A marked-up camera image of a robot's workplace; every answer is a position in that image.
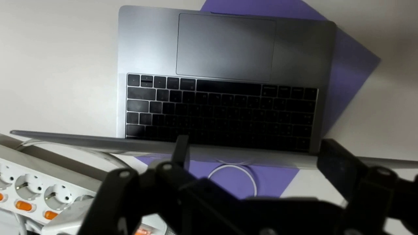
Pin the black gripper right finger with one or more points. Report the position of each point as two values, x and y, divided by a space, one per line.
374 193

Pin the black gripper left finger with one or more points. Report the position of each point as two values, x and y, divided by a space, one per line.
125 197

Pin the grey laptop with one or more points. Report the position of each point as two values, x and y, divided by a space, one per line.
226 81

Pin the white power strip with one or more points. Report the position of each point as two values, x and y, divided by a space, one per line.
50 186

